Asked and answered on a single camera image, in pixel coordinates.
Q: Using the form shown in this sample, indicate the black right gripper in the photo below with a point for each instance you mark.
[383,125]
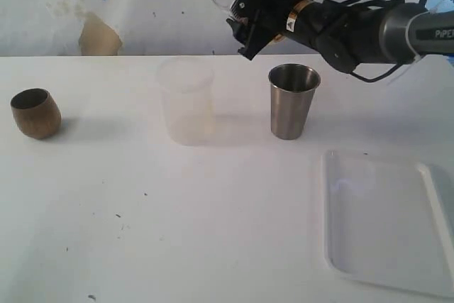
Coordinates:
[267,22]

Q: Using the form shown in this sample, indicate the stainless steel cup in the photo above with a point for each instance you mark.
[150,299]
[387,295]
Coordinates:
[292,89]

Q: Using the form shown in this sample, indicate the brown wooden cup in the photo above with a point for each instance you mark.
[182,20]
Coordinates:
[35,113]

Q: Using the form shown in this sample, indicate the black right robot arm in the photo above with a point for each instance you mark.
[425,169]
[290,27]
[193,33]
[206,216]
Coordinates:
[346,34]

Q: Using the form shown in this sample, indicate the frosted plastic cup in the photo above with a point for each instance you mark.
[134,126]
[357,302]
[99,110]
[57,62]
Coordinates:
[185,87]

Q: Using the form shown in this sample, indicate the clear plastic tray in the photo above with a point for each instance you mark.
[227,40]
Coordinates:
[385,223]

